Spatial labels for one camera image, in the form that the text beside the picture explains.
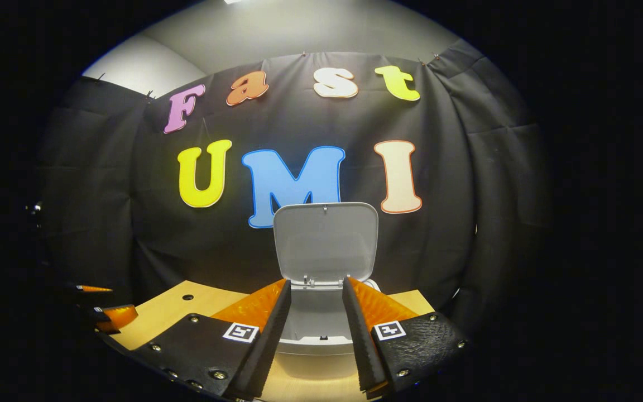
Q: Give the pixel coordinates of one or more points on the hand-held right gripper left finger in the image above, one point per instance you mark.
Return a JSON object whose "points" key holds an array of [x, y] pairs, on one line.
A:
{"points": [[268, 340]]}

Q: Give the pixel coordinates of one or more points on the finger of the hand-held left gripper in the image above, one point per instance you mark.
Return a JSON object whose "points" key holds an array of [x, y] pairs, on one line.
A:
{"points": [[118, 315], [95, 288]]}

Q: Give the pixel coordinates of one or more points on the black backdrop cloth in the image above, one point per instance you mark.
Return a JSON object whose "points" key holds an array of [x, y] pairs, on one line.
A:
{"points": [[104, 184]]}

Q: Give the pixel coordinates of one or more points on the white desktop garbage bin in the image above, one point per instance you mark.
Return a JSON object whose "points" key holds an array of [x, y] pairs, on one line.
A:
{"points": [[324, 245]]}

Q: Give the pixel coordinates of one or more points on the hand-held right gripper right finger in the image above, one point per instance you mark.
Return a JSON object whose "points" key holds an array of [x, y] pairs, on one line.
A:
{"points": [[360, 340]]}

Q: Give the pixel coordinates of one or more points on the wooden desktop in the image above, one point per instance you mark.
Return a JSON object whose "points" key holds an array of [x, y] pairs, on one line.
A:
{"points": [[165, 312]]}

